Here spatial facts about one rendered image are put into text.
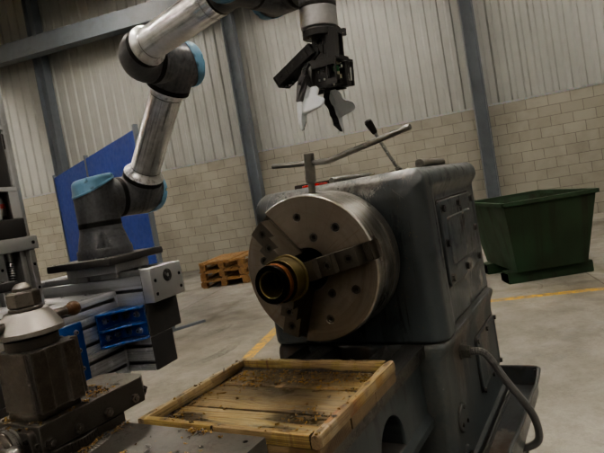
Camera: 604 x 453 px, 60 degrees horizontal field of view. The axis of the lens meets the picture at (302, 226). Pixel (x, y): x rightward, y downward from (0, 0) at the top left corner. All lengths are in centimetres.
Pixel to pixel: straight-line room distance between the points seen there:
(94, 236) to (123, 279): 15
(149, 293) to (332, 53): 76
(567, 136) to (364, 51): 433
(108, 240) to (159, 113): 37
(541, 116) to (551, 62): 103
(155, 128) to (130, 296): 46
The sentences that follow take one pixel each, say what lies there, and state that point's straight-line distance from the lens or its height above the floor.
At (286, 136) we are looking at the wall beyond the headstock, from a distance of 1159.
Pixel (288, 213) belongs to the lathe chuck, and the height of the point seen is 120.
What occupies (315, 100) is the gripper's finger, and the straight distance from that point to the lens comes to 104.
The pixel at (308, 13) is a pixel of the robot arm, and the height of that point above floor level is 158.
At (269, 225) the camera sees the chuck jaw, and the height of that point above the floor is 119.
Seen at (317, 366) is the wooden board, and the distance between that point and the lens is 108.
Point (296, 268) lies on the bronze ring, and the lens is 99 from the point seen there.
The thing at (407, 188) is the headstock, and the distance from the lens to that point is 116.
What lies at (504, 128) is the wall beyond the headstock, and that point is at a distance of 1122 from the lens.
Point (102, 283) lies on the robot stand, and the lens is 152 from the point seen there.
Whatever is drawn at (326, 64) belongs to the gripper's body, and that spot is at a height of 148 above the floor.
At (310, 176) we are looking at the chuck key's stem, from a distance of 111.
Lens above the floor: 123
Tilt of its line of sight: 3 degrees down
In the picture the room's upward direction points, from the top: 10 degrees counter-clockwise
